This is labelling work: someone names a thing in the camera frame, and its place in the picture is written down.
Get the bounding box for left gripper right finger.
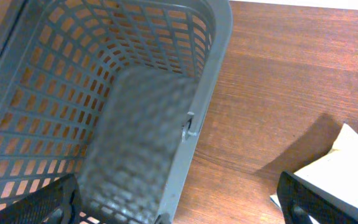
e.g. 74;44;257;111
277;171;358;223

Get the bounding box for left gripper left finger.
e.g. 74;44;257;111
0;174;81;224

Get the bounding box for white cream food pouch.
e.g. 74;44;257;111
270;124;358;211

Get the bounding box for grey plastic basket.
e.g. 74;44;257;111
0;0;233;223

